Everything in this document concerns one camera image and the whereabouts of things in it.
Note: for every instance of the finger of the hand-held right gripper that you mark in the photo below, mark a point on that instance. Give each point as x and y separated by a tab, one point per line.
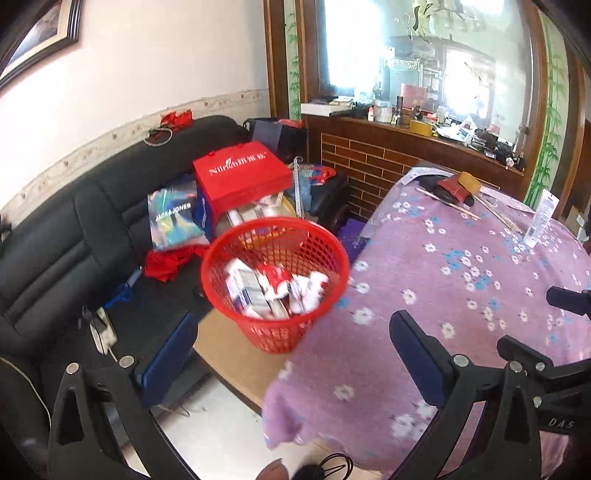
521	353
568	299

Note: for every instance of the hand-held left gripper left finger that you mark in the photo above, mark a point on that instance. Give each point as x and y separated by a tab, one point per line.
171	357

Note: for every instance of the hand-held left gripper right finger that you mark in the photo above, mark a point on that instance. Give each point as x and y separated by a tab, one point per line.
418	360

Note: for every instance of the white medicine box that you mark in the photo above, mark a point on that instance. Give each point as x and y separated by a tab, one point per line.
244	286

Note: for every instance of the red plastic mesh basket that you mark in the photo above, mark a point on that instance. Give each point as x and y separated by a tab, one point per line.
277	332

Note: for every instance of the clear plastic bag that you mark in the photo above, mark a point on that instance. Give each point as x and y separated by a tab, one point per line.
311	288

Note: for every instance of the torn red white cigarette pack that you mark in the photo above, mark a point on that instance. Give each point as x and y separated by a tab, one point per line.
277	279

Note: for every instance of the brown cardboard box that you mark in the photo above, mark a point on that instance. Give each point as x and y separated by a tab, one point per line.
231	350

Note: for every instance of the white lotion tube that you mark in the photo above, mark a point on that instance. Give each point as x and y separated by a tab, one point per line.
540	221

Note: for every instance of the large red cloth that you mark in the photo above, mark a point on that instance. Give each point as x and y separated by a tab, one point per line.
166	265

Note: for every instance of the purple floral tablecloth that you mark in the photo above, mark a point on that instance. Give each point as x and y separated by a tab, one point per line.
415	258

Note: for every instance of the holographic shopping bag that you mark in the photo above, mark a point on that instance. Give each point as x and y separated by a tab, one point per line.
173	217

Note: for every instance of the small yellow box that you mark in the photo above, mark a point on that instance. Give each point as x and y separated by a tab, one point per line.
471	182

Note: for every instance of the thin wooden stick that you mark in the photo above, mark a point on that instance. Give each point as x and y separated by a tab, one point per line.
448	203

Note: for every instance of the black sofa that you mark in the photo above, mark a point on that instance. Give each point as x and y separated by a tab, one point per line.
69	240

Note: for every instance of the dark red packet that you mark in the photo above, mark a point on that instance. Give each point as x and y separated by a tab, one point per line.
450	187

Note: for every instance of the beige flat box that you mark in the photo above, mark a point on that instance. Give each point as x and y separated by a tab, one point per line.
258	210

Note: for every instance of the black luggage case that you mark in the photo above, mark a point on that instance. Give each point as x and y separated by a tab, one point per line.
330	203

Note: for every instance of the red paper bag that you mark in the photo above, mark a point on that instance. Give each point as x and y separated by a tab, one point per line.
240	180

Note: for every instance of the wooden cabinet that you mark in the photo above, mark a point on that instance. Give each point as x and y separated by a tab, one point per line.
369	157

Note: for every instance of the red blue plastic bag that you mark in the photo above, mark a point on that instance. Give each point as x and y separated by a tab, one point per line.
316	174

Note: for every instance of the small red cloth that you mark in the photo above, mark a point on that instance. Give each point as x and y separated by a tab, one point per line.
175	119

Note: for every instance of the dark navy paper bag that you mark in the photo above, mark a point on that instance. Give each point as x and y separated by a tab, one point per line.
277	134

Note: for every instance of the white flat box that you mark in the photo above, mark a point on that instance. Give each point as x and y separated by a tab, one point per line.
318	108

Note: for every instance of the large cabinet mirror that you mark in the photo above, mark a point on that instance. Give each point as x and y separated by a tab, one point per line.
360	46

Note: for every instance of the bamboo wall decal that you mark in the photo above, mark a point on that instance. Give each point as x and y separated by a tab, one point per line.
549	115

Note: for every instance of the framed wall picture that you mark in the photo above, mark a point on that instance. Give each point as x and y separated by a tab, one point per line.
41	23

